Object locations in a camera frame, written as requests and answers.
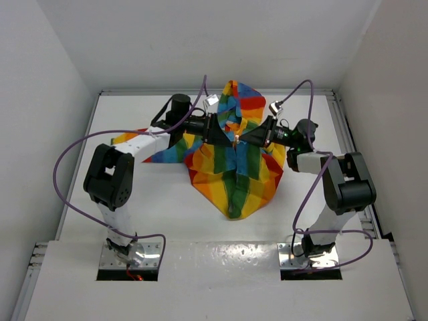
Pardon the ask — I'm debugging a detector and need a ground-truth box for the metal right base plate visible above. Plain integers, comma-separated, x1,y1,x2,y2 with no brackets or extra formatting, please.
277,241,339,270

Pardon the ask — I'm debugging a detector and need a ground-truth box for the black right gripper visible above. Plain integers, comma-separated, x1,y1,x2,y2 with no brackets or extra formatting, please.
240,116,298,149

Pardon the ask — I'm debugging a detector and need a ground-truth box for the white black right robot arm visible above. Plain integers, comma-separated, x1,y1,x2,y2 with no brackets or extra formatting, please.
240,116,377,257

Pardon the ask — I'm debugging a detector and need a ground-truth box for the rainbow striped hooded jacket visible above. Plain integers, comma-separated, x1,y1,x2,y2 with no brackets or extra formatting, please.
110,79,288,221

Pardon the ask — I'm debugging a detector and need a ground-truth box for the metal base plate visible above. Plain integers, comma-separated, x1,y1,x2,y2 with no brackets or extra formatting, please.
277,241,339,270
99,242,162,270

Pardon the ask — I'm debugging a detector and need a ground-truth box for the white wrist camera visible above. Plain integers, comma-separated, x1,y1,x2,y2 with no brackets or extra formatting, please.
268,101,284,118
203,94,219,109

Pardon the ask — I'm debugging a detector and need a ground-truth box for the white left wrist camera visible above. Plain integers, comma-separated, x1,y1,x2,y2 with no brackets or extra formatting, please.
203,94,219,109

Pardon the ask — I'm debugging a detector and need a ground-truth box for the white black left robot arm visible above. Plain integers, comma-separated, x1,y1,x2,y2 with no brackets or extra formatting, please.
84,94,232,258

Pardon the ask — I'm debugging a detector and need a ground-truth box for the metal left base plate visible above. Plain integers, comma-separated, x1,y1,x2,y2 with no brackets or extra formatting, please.
99,242,162,270

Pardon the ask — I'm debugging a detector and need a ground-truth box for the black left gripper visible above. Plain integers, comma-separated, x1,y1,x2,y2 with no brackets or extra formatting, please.
180,112,232,146

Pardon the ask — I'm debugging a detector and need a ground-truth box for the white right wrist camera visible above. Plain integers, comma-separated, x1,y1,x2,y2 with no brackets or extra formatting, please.
268,101,284,118

